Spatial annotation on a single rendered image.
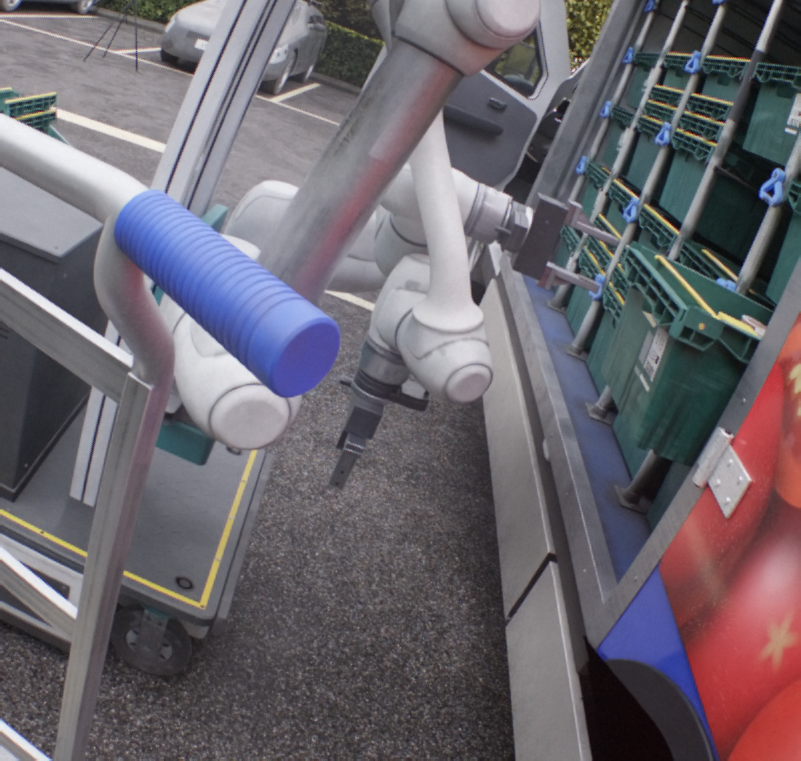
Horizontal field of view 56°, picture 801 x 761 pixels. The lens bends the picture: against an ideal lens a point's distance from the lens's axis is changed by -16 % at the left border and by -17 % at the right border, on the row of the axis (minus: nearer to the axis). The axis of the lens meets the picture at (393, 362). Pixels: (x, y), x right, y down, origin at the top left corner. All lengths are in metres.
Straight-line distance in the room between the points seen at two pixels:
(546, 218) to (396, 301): 0.27
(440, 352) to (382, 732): 1.00
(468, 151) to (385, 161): 3.55
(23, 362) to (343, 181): 0.68
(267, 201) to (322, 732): 1.13
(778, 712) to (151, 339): 0.76
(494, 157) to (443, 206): 3.49
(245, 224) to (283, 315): 1.41
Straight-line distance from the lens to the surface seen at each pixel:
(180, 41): 10.50
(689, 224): 2.16
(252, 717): 1.82
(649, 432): 1.36
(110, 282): 0.42
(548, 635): 1.65
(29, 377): 1.48
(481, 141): 4.64
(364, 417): 1.42
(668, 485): 1.78
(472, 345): 1.22
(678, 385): 1.33
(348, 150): 1.06
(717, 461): 1.25
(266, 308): 0.32
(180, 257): 0.36
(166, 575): 1.58
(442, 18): 1.03
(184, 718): 1.76
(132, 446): 0.53
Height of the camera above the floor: 1.34
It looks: 21 degrees down
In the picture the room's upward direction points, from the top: 24 degrees clockwise
